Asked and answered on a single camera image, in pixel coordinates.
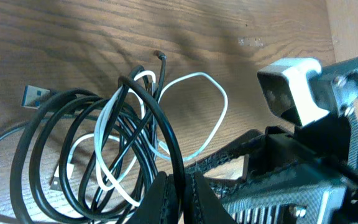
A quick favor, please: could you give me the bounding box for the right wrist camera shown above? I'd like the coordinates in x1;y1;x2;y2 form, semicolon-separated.
256;52;358;162

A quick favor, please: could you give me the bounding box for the white usb cable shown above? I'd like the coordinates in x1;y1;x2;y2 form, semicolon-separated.
48;70;229;208

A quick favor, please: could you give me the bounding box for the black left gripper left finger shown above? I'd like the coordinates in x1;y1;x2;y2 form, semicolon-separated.
127;172;179;224

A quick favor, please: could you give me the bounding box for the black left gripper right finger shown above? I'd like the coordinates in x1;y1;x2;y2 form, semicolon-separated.
185;172;235;224

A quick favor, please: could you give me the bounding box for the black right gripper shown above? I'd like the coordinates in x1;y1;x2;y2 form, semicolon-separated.
185;129;358;223

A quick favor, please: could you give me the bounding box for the thin black cable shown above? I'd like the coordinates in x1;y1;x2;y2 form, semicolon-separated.
0;50;186;224

